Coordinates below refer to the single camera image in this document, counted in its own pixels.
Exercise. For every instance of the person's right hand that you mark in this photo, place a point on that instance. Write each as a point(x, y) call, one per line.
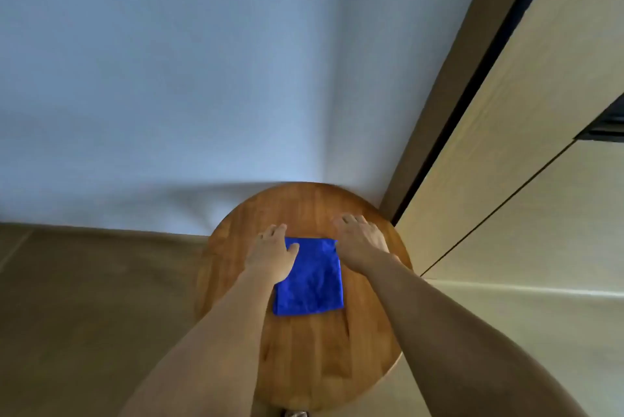
point(358, 241)

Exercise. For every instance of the person's left hand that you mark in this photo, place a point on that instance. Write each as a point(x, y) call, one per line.
point(270, 256)

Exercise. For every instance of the blue microfibre cloth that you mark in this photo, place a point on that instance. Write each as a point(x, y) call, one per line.
point(314, 285)

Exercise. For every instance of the light wooden wardrobe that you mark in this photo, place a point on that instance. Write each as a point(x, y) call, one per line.
point(546, 90)

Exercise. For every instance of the person's left forearm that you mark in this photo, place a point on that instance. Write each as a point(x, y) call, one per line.
point(219, 348)

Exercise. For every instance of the person's right forearm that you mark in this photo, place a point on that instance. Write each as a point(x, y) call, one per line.
point(448, 343)

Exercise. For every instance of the round wooden table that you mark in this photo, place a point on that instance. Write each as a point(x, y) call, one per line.
point(317, 358)

